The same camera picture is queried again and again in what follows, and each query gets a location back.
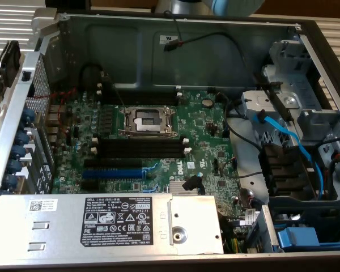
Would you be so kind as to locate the green motherboard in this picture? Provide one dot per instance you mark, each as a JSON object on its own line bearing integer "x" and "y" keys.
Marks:
{"x": 204, "y": 136}

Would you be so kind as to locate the blue card retention clip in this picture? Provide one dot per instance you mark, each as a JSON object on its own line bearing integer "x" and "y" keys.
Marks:
{"x": 29, "y": 116}
{"x": 20, "y": 151}
{"x": 24, "y": 136}
{"x": 15, "y": 166}
{"x": 11, "y": 181}

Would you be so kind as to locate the long black expansion slot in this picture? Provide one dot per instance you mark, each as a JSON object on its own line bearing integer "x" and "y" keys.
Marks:
{"x": 113, "y": 163}

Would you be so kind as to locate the silver CPU socket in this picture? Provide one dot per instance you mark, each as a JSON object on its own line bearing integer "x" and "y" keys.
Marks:
{"x": 147, "y": 122}

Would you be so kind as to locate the open metal PC case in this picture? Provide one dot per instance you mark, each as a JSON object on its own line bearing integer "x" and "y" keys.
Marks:
{"x": 116, "y": 51}

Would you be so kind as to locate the silver finned heatsink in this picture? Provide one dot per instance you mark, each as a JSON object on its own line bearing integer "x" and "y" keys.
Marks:
{"x": 175, "y": 188}

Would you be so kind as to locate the blue expansion slot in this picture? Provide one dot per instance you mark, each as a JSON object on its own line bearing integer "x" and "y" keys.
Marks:
{"x": 113, "y": 173}

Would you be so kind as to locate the large silver port block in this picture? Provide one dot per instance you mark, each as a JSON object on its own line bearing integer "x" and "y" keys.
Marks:
{"x": 56, "y": 110}
{"x": 55, "y": 120}

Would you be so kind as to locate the silver power supply unit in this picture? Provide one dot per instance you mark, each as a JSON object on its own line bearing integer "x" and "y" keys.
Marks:
{"x": 59, "y": 226}

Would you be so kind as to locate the black flat plastic bar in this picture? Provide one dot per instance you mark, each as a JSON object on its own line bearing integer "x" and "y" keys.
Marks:
{"x": 282, "y": 108}

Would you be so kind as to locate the RAM slot with white latches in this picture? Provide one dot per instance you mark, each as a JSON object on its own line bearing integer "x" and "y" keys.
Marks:
{"x": 141, "y": 87}
{"x": 141, "y": 155}
{"x": 141, "y": 95}
{"x": 141, "y": 145}

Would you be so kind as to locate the short black expansion slot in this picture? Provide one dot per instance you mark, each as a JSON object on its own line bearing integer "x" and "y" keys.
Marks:
{"x": 89, "y": 185}

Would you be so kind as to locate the round coin cell battery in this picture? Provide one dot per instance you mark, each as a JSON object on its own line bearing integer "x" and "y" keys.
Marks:
{"x": 207, "y": 102}

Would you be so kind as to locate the silver metal disk bay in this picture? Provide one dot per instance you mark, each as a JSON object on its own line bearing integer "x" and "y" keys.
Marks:
{"x": 249, "y": 99}

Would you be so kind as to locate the black angled connector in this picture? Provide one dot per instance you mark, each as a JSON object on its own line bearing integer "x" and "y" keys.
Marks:
{"x": 191, "y": 182}

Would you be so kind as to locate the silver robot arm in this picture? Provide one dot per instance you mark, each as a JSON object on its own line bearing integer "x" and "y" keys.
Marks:
{"x": 232, "y": 7}

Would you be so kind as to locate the black plastic drive bracket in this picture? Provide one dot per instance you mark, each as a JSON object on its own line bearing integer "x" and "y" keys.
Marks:
{"x": 283, "y": 170}

